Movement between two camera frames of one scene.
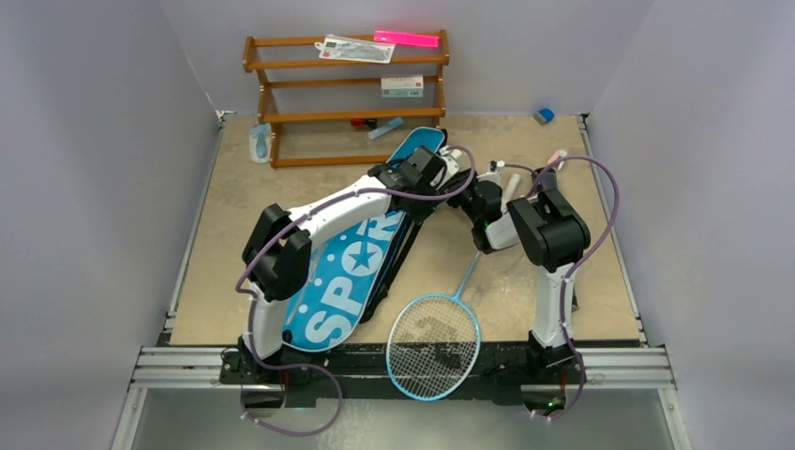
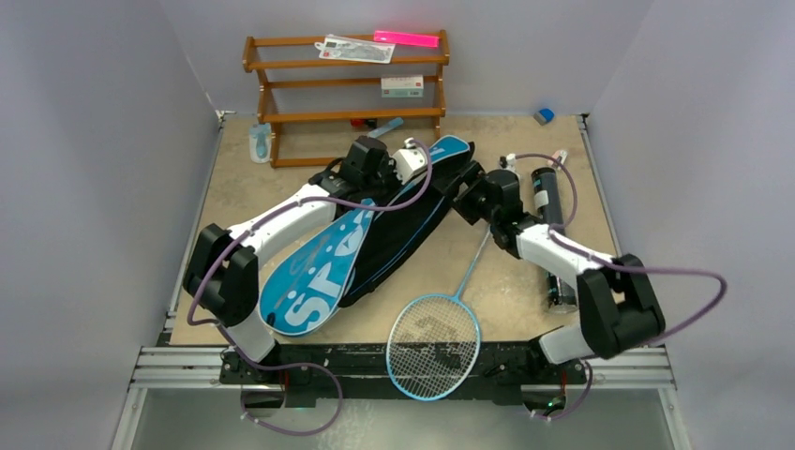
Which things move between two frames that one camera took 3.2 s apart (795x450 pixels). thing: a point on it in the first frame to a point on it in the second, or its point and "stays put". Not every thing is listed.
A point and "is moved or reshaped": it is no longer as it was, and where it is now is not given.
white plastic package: [352, 49] stays put
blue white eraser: [544, 116] stays put
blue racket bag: [354, 265] is moved or reshaped
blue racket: [433, 346] stays put
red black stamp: [361, 123] stays put
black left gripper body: [420, 207] to [379, 187]
